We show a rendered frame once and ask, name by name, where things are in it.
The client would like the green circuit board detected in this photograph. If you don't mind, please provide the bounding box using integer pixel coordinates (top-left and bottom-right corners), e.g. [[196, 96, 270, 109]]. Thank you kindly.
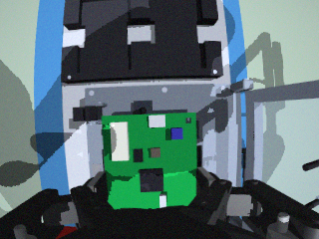
[[102, 113, 197, 209]]

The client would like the red bin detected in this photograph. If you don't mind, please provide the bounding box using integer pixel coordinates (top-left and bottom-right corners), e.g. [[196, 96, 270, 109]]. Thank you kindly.
[[56, 226, 77, 239]]

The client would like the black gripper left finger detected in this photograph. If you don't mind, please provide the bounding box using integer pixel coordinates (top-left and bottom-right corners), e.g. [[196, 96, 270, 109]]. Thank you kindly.
[[0, 171, 130, 239]]

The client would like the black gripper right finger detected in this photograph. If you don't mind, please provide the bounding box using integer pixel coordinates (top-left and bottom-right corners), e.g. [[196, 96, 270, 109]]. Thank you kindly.
[[172, 167, 319, 239]]

